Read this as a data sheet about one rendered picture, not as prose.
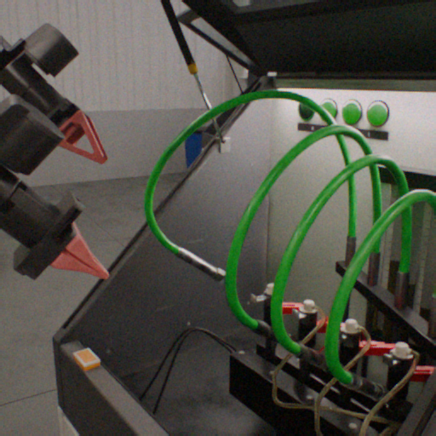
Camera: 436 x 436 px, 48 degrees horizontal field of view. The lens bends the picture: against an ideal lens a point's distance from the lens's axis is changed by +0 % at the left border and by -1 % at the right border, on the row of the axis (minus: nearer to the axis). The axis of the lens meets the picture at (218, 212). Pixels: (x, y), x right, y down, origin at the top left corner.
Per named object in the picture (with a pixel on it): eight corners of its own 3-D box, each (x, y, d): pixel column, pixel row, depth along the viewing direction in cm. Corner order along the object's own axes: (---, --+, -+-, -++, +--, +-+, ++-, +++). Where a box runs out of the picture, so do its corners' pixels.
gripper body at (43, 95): (87, 116, 86) (56, 85, 85) (74, 105, 75) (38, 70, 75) (60, 142, 85) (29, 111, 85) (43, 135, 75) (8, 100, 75)
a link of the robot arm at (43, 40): (0, 73, 87) (-32, 43, 79) (48, 29, 88) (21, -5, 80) (39, 112, 83) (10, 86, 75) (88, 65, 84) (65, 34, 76)
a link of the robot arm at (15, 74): (0, 83, 82) (-12, 73, 76) (31, 54, 83) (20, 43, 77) (31, 112, 83) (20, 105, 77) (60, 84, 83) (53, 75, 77)
